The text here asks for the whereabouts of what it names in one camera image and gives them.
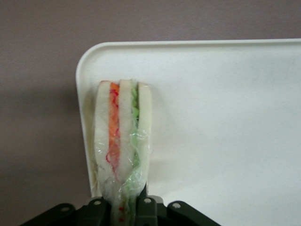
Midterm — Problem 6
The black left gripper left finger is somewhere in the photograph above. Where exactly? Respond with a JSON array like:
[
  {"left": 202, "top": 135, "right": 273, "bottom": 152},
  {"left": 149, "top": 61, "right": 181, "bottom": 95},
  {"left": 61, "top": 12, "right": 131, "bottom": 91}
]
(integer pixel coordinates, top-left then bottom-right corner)
[{"left": 87, "top": 197, "right": 112, "bottom": 226}]

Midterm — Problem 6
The triangle sandwich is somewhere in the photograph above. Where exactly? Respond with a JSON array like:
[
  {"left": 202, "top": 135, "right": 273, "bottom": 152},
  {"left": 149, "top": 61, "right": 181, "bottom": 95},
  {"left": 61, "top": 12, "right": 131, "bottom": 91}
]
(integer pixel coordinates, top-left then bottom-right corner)
[{"left": 93, "top": 79, "right": 154, "bottom": 226}]

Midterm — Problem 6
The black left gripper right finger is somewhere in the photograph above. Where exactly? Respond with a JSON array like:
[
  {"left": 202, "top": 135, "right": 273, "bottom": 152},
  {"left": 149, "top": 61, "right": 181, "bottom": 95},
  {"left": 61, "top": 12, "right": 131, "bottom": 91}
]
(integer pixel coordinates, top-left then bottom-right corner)
[{"left": 137, "top": 183, "right": 158, "bottom": 226}]

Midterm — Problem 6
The cream rectangular tray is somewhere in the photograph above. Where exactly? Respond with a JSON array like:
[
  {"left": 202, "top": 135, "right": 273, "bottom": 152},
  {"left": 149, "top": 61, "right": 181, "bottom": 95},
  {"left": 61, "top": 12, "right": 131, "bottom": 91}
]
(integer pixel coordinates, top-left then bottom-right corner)
[{"left": 75, "top": 38, "right": 301, "bottom": 226}]

